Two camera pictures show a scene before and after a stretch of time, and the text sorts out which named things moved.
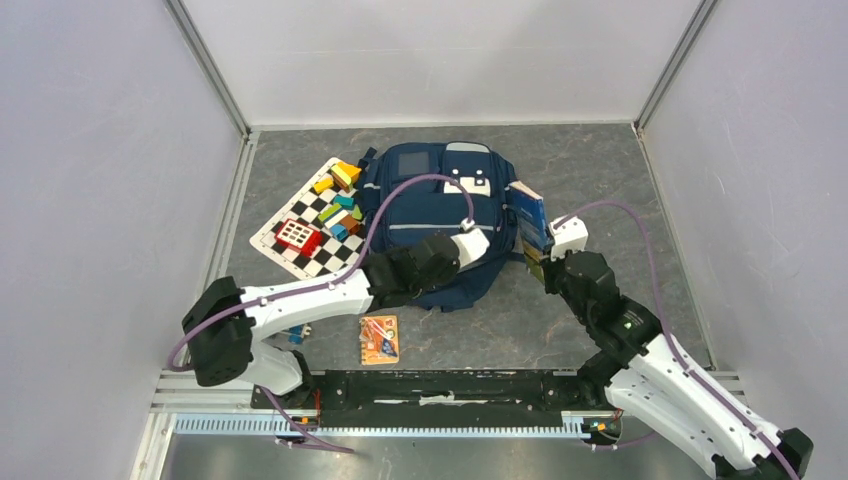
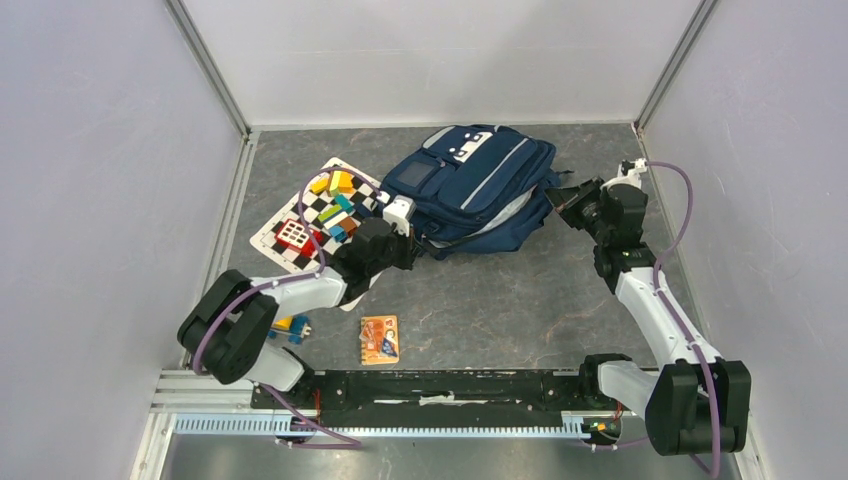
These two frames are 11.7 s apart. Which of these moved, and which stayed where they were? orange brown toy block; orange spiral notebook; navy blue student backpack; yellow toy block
Moved: navy blue student backpack
Stayed: yellow toy block; orange brown toy block; orange spiral notebook
